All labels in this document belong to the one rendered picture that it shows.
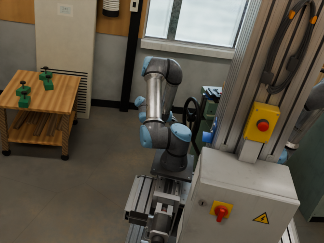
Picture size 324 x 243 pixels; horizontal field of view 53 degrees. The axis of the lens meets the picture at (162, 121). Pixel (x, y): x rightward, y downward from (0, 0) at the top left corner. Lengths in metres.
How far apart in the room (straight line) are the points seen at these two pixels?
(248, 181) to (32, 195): 1.90
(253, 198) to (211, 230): 0.22
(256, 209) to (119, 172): 1.89
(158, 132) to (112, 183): 1.25
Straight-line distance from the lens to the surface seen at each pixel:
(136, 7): 3.25
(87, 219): 2.54
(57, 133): 3.01
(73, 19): 3.11
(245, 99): 1.16
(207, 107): 2.21
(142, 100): 2.16
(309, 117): 1.75
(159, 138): 1.63
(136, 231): 2.20
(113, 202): 2.65
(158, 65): 1.81
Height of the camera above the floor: 1.94
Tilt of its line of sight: 32 degrees down
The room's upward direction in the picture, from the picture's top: 12 degrees clockwise
